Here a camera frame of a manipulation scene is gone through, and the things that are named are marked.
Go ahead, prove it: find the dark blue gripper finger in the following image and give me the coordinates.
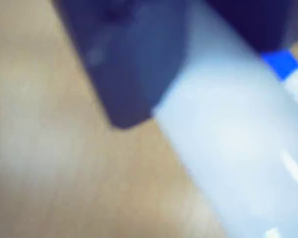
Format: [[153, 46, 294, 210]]
[[205, 0, 298, 54], [52, 0, 191, 130]]

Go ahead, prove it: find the blue capped white marker pen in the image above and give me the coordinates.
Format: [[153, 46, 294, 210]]
[[260, 49, 298, 105]]

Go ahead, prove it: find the red capped white marker pen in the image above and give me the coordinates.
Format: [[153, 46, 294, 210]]
[[150, 0, 298, 238]]

